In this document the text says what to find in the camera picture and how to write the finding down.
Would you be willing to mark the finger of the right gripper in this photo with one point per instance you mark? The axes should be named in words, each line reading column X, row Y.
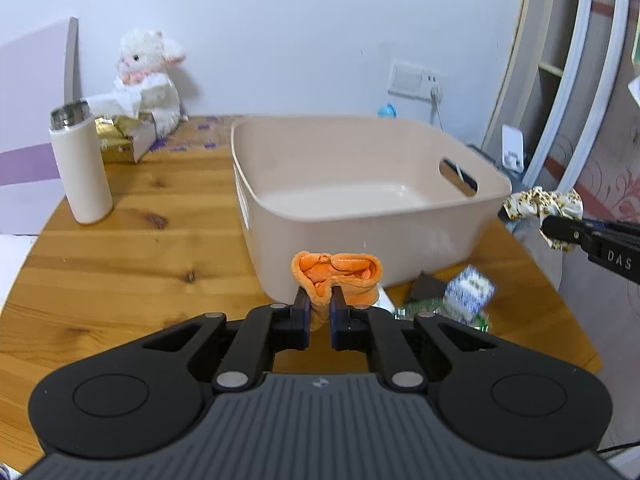
column 575, row 232
column 622, row 227

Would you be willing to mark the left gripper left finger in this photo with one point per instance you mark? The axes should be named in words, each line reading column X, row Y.
column 251, row 344

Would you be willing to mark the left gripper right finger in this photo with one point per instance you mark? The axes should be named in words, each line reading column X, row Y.
column 375, row 333

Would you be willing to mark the green snack bag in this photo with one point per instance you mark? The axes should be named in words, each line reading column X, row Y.
column 407, row 312

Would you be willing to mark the yellow floral scrunchie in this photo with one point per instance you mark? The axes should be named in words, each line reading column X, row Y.
column 539, row 203

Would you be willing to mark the orange sock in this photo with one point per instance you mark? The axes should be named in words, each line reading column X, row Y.
column 357, row 275

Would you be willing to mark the black small box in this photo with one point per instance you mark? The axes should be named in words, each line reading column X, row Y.
column 426, row 287

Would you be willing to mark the blue white tissue pack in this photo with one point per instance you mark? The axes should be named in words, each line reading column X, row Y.
column 468, row 293

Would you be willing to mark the white phone stand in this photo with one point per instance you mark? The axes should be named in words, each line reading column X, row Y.
column 512, row 149

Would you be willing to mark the beige plastic storage basket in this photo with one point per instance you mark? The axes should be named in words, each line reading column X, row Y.
column 403, row 191

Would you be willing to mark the blue bird figurine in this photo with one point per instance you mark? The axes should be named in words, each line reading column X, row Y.
column 387, row 111

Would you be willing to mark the gold tissue box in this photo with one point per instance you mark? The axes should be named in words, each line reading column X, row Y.
column 126, row 133

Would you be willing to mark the cream thermos bottle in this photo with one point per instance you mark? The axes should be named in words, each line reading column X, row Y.
column 77, row 152

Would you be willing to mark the white plush lamb toy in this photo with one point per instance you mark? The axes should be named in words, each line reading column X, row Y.
column 144, row 60

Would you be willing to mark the lilac headboard panel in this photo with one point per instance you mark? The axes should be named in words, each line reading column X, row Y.
column 37, row 76

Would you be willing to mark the white door frame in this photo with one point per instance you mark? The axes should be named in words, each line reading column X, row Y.
column 579, row 46

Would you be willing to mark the white wall switch socket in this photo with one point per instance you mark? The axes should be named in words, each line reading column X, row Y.
column 416, row 82

